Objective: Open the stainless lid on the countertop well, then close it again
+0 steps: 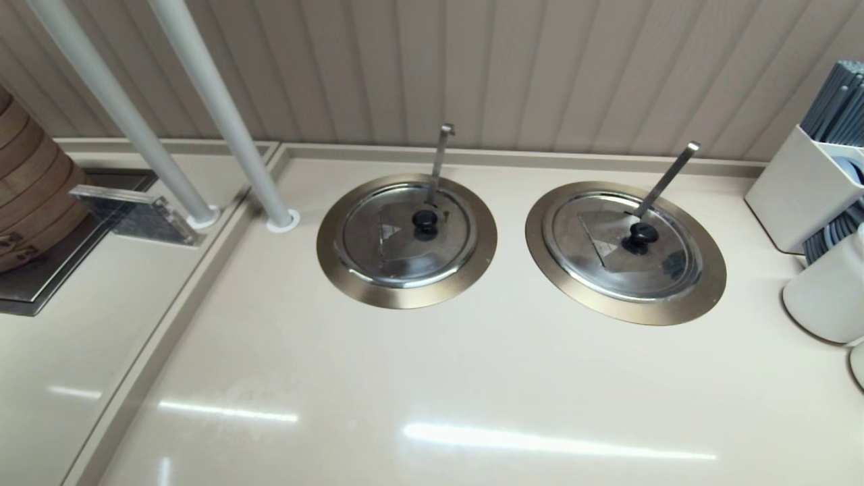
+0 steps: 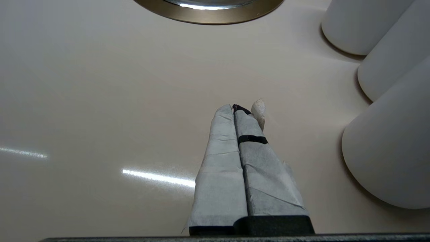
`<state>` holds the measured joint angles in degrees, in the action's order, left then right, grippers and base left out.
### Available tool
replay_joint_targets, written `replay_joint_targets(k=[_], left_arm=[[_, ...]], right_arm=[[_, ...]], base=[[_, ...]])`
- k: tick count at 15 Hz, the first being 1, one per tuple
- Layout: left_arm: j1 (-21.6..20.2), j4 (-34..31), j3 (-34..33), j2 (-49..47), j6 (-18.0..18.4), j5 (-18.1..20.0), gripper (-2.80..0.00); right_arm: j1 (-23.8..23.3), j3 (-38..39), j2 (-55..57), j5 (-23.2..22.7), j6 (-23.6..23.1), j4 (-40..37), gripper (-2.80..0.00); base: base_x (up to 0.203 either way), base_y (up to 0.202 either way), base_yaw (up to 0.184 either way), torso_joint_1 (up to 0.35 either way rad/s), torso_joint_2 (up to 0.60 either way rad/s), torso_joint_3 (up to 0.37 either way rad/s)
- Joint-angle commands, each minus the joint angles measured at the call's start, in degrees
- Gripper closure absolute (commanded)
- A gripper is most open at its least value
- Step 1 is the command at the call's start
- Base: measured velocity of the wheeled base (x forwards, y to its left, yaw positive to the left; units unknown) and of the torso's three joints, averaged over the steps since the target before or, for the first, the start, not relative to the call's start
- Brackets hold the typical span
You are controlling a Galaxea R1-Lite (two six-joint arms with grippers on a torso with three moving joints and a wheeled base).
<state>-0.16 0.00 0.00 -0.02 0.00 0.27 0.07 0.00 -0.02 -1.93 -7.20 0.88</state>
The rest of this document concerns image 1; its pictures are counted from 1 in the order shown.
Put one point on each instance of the steel pot lid black knob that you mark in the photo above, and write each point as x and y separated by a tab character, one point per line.
587	270
378	256

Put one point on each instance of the thick white support pole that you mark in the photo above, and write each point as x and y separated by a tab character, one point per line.
227	115

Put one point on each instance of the clear acrylic sign block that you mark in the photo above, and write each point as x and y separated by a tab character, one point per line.
142	217

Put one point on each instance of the thin white support pole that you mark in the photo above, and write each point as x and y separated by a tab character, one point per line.
125	115

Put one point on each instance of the white cutlery holder box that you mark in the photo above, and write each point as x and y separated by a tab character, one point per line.
790	196

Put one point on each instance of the dark recessed steamer tray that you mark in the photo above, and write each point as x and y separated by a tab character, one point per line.
40	283

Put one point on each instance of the white round canister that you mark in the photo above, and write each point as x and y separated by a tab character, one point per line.
827	297

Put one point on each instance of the stacked bamboo steamer baskets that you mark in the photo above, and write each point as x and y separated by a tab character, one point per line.
34	189

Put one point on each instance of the white dish rim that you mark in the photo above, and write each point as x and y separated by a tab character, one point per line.
858	364

